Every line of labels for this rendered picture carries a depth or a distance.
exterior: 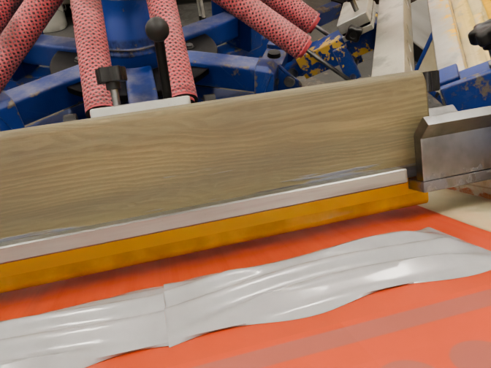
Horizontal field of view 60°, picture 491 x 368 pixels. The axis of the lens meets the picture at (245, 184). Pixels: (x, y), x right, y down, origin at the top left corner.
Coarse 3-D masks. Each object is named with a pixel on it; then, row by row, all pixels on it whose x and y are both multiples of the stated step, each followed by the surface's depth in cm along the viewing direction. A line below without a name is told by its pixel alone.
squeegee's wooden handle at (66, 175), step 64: (64, 128) 25; (128, 128) 26; (192, 128) 27; (256, 128) 28; (320, 128) 29; (384, 128) 30; (0, 192) 25; (64, 192) 26; (128, 192) 27; (192, 192) 27; (256, 192) 28
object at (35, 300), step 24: (144, 264) 30; (24, 288) 29; (48, 288) 28; (72, 288) 27; (96, 288) 27; (120, 288) 26; (144, 288) 26; (0, 312) 25; (24, 312) 25; (120, 360) 18; (144, 360) 18; (168, 360) 18
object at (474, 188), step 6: (486, 180) 33; (456, 186) 37; (462, 186) 36; (468, 186) 35; (474, 186) 34; (480, 186) 34; (486, 186) 33; (468, 192) 35; (474, 192) 35; (480, 192) 34; (486, 192) 33
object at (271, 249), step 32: (352, 224) 32; (384, 224) 31; (416, 224) 30; (448, 224) 29; (192, 256) 30; (224, 256) 29; (256, 256) 28; (288, 256) 27; (416, 288) 21; (448, 288) 20; (320, 320) 19; (192, 352) 18; (224, 352) 18
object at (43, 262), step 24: (360, 192) 31; (384, 192) 31; (408, 192) 32; (240, 216) 29; (264, 216) 30; (288, 216) 30; (120, 240) 28; (144, 240) 28; (168, 240) 28; (0, 264) 26; (24, 264) 27; (48, 264) 27
